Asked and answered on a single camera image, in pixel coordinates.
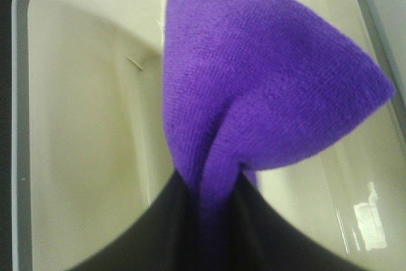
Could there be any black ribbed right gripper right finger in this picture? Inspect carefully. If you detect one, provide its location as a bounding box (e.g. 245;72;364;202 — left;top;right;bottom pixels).
233;174;344;270

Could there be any white plastic tray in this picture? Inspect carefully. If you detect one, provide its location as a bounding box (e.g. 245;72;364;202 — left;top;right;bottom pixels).
11;0;405;270

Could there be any purple microfiber towel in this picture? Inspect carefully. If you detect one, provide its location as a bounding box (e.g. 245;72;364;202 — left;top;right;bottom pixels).
163;0;395;270

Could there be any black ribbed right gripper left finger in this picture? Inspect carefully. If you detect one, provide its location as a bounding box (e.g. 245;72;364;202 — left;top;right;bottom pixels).
74;171;200;270

